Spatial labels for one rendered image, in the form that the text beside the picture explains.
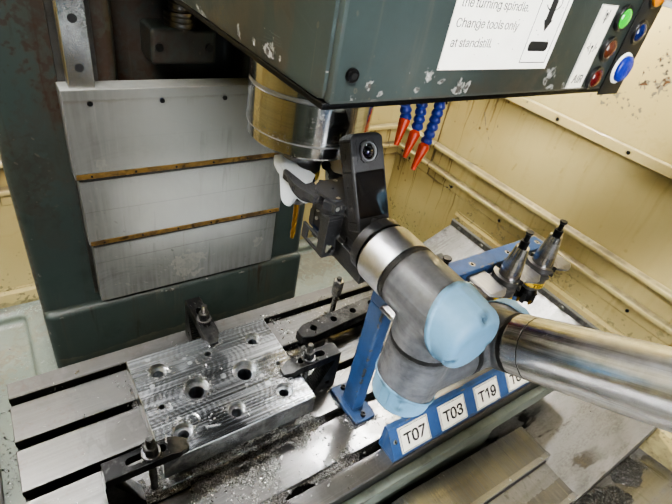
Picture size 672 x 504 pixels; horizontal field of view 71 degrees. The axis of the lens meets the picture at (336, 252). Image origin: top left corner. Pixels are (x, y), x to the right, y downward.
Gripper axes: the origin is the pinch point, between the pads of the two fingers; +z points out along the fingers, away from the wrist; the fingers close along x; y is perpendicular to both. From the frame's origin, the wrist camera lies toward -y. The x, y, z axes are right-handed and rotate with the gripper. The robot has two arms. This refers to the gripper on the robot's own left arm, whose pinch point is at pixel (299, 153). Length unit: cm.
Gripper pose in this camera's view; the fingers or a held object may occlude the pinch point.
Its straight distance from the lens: 66.9
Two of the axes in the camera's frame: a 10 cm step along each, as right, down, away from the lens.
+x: 8.3, -2.1, 5.2
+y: -1.8, 7.8, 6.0
